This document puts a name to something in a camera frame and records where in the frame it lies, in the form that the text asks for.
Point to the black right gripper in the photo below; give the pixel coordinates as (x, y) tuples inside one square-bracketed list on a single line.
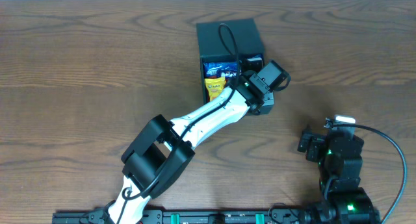
[(316, 141)]

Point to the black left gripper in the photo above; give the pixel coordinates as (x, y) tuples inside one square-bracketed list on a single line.
[(254, 63)]

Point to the black cardboard box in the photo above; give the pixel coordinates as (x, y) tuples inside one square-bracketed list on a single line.
[(215, 44)]

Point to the blue cookie roll pack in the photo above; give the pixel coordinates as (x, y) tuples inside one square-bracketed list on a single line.
[(213, 69)]

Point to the orange yellow snack packet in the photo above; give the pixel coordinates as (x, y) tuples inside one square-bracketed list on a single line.
[(215, 87)]

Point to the dark blue wafer packet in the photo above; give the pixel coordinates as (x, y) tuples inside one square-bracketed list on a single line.
[(228, 74)]

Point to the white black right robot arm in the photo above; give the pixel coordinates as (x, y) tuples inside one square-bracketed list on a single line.
[(338, 155)]

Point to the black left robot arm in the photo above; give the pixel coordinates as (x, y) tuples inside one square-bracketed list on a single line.
[(164, 148)]

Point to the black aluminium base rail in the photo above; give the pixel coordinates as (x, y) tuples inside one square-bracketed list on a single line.
[(277, 215)]

